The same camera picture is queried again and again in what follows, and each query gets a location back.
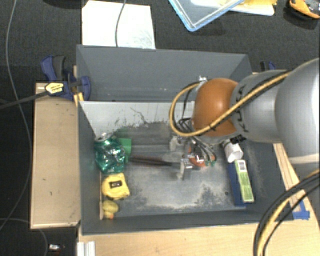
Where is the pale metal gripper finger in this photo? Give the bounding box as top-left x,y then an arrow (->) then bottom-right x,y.
169,136 -> 184,151
179,157 -> 194,181

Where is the dark brown ribbed rod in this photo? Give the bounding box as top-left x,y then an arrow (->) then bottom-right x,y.
129,154 -> 174,167

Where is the grey metal bin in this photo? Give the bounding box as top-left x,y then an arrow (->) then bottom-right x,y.
75,44 -> 295,236

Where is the blue flat box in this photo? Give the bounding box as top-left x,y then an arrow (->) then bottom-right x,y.
226,162 -> 247,207

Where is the green block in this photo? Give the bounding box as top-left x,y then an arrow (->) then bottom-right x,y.
116,137 -> 133,164

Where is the green box with barcode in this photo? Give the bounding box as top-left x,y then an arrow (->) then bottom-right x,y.
234,159 -> 255,204

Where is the crushed green drink can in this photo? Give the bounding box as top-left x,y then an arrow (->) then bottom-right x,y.
93,131 -> 126,175

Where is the yellow tape measure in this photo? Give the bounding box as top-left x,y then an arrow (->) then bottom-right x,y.
100,172 -> 131,201

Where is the yellow rubber duck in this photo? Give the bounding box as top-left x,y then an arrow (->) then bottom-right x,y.
102,199 -> 120,221

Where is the pale wood board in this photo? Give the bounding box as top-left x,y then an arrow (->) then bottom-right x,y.
29,82 -> 82,230

